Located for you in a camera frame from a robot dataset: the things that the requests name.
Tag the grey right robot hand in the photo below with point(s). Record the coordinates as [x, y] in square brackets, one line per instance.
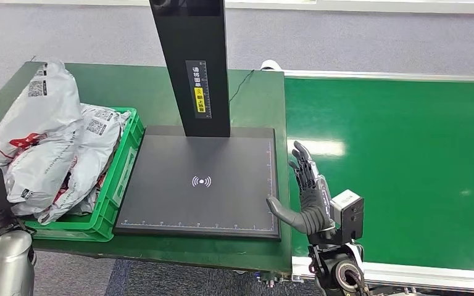
[312, 204]

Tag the large white package black letters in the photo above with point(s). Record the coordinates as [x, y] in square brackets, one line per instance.
[45, 118]

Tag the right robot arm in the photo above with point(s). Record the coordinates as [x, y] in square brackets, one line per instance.
[339, 269]

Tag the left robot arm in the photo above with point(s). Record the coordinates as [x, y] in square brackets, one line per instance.
[10, 265]

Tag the green conveyor belt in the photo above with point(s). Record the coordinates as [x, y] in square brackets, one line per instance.
[404, 163]

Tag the black inbound machine platform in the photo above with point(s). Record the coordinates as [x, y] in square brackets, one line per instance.
[200, 204]

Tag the white package with red print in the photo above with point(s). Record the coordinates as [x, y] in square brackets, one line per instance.
[98, 147]

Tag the white tape roll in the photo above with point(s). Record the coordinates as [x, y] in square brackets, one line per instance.
[269, 65]

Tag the yellow and black column label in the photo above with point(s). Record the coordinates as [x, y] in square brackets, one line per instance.
[199, 90]

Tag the green plastic crate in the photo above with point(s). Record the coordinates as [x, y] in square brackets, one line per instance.
[118, 184]

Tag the dark green table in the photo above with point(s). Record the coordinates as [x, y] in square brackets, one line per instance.
[118, 86]

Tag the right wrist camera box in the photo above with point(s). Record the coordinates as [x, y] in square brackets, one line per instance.
[349, 212]

